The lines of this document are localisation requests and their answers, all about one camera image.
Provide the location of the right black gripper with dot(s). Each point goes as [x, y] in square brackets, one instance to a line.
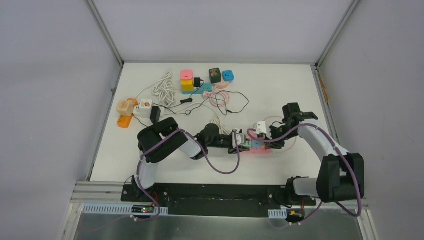
[274, 145]

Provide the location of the blue charger plug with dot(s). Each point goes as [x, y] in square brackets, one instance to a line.
[256, 144]

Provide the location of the green charger plug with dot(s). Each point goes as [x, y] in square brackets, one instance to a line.
[247, 144]

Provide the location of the pink triangular power strip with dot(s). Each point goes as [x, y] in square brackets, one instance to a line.
[259, 151]

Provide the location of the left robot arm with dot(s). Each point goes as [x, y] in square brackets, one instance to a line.
[163, 138]

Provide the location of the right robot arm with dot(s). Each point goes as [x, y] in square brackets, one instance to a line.
[341, 175]

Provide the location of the pink round socket base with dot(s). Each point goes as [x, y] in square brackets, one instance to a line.
[221, 85]

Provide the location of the small black plug adapter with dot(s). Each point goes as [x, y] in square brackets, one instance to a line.
[197, 82]

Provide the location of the teal power strip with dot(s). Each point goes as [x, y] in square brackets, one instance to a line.
[205, 87]

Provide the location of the blue cube adapter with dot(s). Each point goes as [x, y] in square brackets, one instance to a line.
[228, 75]

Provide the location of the yellow cube adapter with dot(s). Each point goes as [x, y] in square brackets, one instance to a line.
[187, 85]

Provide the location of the dark green cube adapter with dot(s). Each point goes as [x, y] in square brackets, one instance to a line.
[215, 75]

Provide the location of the black power adapter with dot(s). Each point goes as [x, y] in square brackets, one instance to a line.
[155, 114]

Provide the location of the pink cube adapter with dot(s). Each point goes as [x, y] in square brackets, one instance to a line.
[186, 75]

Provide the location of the white cube adapter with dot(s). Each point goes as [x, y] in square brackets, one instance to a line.
[144, 109]

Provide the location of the orange power strip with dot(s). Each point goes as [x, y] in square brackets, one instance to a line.
[124, 121]

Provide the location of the beige cube adapter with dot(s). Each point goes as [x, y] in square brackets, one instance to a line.
[125, 108]

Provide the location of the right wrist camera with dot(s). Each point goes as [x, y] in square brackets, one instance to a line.
[261, 128]

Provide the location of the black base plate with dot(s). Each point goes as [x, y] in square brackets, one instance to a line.
[214, 200]

